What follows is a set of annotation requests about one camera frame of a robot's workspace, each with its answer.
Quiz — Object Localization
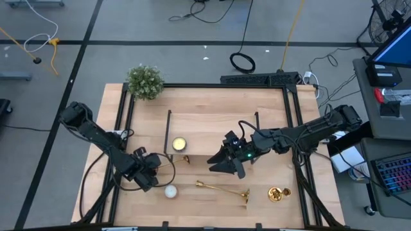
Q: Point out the grey metal bar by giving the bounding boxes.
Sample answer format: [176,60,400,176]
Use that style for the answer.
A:
[0,71,32,81]

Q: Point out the small black desk box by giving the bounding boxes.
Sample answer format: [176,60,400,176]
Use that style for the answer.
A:
[380,101,401,118]

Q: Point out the black label printer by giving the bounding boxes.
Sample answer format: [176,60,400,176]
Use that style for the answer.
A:
[365,63,403,88]

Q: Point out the grey desk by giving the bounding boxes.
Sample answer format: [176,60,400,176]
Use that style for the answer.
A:
[352,57,411,142]

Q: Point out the grey cart base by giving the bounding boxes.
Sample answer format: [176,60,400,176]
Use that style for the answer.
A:
[4,0,65,9]

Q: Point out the white box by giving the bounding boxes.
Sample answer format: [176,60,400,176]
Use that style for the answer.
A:
[330,146,365,174]

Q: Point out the wooden shelf riser black legs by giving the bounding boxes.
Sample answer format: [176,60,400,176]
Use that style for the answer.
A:
[162,109,261,165]

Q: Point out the yellow drop cable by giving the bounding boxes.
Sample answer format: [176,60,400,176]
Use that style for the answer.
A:
[280,0,306,72]

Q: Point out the black coiled cable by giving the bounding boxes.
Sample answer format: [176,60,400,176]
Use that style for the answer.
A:
[229,0,257,74]

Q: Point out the yellow floor cable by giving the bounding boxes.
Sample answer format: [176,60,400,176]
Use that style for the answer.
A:
[0,27,61,76]

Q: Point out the thin black floor cable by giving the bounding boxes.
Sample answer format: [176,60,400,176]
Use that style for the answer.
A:
[0,123,52,133]

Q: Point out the tall gold candlestick holder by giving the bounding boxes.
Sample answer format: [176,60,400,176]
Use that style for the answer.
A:
[158,155,191,170]
[195,180,251,205]

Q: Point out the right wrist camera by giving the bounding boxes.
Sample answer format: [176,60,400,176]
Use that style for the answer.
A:
[224,130,242,149]

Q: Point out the potted green plant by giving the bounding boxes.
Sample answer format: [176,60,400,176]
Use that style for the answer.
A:
[125,64,166,102]

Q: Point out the white power adapter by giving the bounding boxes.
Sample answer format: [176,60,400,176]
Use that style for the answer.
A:
[303,71,320,99]

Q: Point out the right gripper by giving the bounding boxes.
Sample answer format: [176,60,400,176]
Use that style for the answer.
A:
[207,141,261,180]

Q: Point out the black floor fan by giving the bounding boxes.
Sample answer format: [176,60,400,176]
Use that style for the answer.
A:
[356,0,411,55]

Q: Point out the loose black floor cable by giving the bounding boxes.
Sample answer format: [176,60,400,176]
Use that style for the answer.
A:
[168,0,237,24]

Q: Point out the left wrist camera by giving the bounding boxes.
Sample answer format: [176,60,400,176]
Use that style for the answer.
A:
[133,146,149,160]

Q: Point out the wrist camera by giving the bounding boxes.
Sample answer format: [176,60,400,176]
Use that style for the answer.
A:
[133,146,149,160]
[224,130,242,149]

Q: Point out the backlit rainbow keyboard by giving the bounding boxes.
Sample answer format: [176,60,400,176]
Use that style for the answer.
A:
[372,153,411,196]

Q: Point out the white floor cable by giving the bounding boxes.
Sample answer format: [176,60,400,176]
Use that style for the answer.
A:
[24,0,59,54]

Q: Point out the monitor with blue screen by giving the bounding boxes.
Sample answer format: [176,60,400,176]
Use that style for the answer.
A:
[367,19,411,69]

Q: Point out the white tape roll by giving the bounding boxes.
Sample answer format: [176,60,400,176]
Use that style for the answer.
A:
[348,162,370,181]

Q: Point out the black power cables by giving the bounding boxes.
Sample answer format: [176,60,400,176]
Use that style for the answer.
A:
[308,47,362,108]

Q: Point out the black aluminium table frame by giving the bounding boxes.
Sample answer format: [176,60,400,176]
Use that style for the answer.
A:
[71,81,347,231]

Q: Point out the short gold candle holder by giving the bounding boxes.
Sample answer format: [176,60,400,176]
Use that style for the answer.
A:
[267,186,293,203]

